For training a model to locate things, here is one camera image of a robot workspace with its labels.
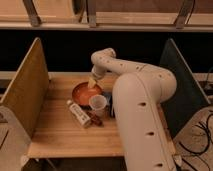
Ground right dark side panel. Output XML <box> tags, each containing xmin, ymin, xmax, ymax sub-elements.
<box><xmin>159</xmin><ymin>38</ymin><xmax>210</xmax><ymax>138</ymax></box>

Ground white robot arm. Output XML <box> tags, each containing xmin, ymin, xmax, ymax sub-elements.
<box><xmin>91</xmin><ymin>48</ymin><xmax>177</xmax><ymax>171</ymax></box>

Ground left wooden side panel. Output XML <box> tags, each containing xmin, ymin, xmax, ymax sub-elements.
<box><xmin>0</xmin><ymin>37</ymin><xmax>49</xmax><ymax>138</ymax></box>

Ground clear plastic cup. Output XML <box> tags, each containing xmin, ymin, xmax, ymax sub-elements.
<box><xmin>89</xmin><ymin>95</ymin><xmax>107</xmax><ymax>116</ymax></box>

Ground black white striped sponge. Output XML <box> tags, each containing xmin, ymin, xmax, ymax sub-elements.
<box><xmin>110</xmin><ymin>100</ymin><xmax>115</xmax><ymax>118</ymax></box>

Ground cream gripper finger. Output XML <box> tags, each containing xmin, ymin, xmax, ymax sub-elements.
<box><xmin>88</xmin><ymin>77</ymin><xmax>97</xmax><ymax>89</ymax></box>

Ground white tube bottle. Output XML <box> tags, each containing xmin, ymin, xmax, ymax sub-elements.
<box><xmin>67</xmin><ymin>100</ymin><xmax>91</xmax><ymax>127</ymax></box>

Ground black floor cables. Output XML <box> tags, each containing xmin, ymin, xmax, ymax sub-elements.
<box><xmin>178</xmin><ymin>111</ymin><xmax>213</xmax><ymax>171</ymax></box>

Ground orange ceramic bowl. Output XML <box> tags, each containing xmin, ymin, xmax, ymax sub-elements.
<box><xmin>72</xmin><ymin>82</ymin><xmax>102</xmax><ymax>106</ymax></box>

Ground brown snack wrapper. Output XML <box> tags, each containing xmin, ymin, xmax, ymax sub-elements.
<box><xmin>88</xmin><ymin>112</ymin><xmax>103</xmax><ymax>126</ymax></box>

